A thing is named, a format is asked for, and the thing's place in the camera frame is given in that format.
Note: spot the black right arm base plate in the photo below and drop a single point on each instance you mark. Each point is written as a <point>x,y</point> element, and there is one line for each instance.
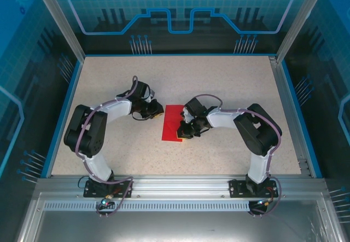
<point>238,188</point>

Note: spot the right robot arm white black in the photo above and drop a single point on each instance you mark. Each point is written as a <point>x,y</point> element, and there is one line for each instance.
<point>257,132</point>

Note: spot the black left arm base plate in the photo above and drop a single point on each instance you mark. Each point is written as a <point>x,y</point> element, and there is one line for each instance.
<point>95,191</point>

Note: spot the aluminium frame post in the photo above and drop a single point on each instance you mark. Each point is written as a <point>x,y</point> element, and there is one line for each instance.
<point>60,20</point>
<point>298,20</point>

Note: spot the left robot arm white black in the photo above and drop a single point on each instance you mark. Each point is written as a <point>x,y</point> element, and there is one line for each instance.
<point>90,135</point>

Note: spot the grey metal front panel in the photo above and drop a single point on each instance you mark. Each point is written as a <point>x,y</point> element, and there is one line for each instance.
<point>175,228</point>

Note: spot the aluminium side rail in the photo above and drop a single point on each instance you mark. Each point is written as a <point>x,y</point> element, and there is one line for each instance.
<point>290,116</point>

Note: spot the red cloth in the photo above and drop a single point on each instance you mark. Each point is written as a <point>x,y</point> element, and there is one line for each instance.
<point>171,121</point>

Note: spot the blue table edge strip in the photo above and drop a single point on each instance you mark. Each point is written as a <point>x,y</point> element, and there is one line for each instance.
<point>64,116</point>
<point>300,116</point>

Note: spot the aluminium front rail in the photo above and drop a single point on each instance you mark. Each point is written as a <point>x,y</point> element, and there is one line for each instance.
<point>180,185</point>

